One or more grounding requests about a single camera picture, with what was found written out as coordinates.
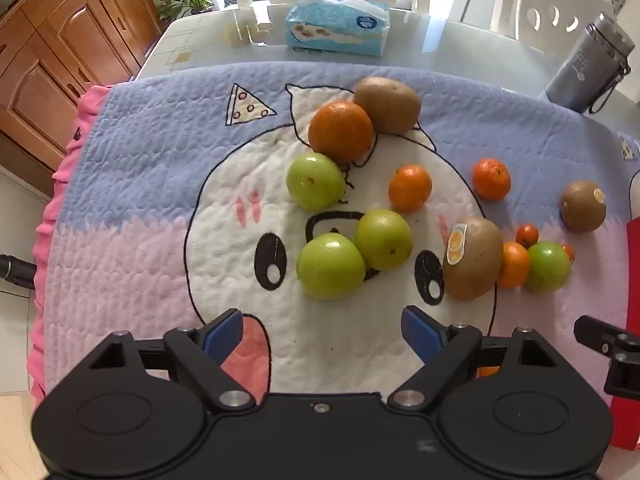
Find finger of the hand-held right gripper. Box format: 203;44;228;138
573;315;640;401

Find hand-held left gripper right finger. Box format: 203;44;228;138
387;306;557;414

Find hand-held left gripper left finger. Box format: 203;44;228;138
87;309;256;414

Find red cardboard box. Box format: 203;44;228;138
609;212;640;453

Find green apple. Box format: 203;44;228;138
296;233;367;301
524;241;572;294
286;152;347;211
355;209;413;271

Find brown kiwi with round sticker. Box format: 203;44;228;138
560;179;607;234

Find large orange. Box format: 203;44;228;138
308;101;375;163

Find brown kiwi with oval sticker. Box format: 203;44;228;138
442;217;505;302

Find cartoon printed blanket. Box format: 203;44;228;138
29;60;640;411

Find black tube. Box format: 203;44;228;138
0;254;39;291

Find grey thermos bottle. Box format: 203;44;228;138
545;12;632;114

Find blue tissue pack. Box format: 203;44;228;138
284;0;390;57

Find wooden cabinet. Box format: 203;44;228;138
0;0;162;172

